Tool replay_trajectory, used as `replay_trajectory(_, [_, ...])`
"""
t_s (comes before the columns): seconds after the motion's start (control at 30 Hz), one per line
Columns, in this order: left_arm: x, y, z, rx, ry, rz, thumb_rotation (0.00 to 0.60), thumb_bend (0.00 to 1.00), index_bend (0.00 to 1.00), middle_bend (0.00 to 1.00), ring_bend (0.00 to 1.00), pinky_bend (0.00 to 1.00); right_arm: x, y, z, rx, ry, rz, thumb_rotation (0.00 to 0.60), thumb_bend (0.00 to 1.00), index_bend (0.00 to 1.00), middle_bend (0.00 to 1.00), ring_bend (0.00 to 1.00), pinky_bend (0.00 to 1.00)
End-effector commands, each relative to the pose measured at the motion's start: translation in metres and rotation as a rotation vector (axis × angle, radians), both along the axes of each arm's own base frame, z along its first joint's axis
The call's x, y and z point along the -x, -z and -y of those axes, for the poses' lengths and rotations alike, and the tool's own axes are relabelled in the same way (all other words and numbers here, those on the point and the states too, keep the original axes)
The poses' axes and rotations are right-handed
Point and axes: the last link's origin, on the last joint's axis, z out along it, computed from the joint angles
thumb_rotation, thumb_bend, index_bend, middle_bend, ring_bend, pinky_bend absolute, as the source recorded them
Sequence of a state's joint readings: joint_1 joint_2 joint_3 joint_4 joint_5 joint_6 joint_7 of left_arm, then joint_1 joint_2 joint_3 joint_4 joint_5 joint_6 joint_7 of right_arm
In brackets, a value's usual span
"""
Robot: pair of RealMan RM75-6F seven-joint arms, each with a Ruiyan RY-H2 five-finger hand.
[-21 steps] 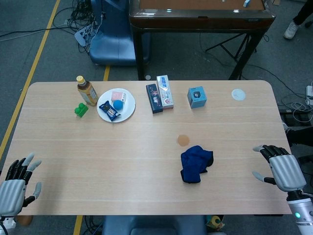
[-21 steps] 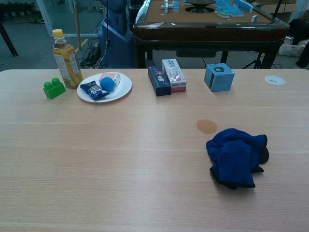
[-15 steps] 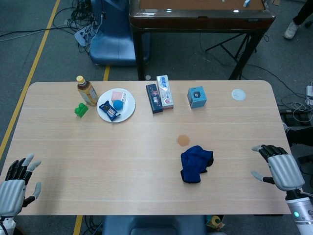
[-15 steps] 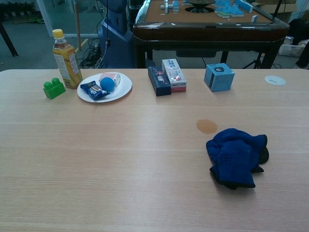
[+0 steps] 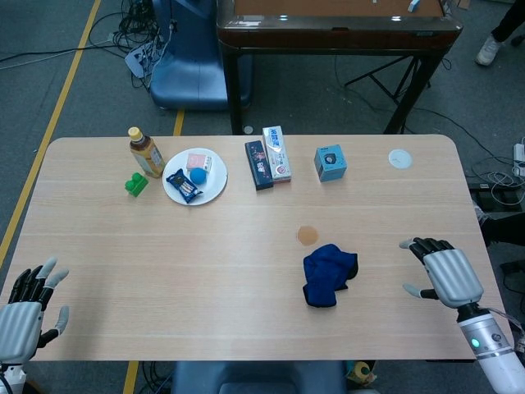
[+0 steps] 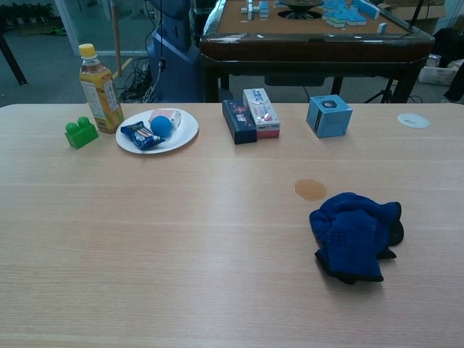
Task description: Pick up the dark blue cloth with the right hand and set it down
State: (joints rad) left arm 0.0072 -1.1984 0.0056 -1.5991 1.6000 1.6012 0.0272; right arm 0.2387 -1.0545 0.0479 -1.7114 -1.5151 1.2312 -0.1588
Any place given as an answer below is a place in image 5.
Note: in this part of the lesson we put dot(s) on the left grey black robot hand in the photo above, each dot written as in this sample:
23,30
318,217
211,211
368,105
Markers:
18,328

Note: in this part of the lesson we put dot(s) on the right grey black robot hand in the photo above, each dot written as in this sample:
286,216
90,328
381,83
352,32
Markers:
453,277

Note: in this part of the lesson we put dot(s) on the dark blue cloth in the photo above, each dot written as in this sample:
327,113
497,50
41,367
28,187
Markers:
324,275

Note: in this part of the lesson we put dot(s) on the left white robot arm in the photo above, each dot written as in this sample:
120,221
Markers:
10,377

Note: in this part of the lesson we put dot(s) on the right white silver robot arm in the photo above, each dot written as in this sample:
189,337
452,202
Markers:
490,349

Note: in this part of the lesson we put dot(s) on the brown round liquid stain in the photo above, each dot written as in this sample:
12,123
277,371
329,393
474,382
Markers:
307,235

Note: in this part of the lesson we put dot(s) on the grey shoe of seated person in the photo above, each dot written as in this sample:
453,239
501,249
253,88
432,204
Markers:
480,213

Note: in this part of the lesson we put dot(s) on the seated person black trousers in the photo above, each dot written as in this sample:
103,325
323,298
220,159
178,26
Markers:
506,230

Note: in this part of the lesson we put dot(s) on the yellow green tape roll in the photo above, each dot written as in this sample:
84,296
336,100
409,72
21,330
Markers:
362,372

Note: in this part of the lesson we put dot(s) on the white power strip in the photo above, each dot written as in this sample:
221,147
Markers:
520,158

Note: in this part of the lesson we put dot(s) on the light blue cube box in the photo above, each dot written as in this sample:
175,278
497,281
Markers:
331,163

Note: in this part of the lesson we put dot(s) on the green toy building brick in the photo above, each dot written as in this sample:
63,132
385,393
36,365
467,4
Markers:
136,184

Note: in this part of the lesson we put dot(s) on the black tripod stand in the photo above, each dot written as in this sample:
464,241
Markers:
389,78

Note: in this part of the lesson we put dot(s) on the white red toothpaste box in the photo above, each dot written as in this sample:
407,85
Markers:
279,156

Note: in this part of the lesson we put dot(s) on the tea bottle with yellow cap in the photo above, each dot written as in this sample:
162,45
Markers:
145,158

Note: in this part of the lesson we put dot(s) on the blue snack packet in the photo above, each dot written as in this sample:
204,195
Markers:
183,186

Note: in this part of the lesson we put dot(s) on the blue grey robot torso base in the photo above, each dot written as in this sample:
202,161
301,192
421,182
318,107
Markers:
254,379

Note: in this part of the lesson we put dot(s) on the long dark blue box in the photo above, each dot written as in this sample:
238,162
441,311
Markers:
258,166

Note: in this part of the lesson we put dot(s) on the white sneaker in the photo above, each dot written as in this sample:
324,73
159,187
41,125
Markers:
489,50

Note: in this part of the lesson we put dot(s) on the blue foam ball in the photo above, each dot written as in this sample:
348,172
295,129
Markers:
199,176

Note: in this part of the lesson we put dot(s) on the white paper plate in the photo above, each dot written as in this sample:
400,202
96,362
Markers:
213,180

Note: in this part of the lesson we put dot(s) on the small pink white box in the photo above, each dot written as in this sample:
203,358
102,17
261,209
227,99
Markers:
199,160

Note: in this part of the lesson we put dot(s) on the small grey floor disc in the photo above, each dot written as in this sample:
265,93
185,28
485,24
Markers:
248,129

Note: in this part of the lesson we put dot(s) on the person leg black trousers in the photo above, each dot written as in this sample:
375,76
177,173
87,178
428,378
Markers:
508,18

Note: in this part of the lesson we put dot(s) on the dark wood mahjong table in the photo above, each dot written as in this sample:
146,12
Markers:
328,37

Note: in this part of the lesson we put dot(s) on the white printed paper sheet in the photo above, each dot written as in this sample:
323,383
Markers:
137,59

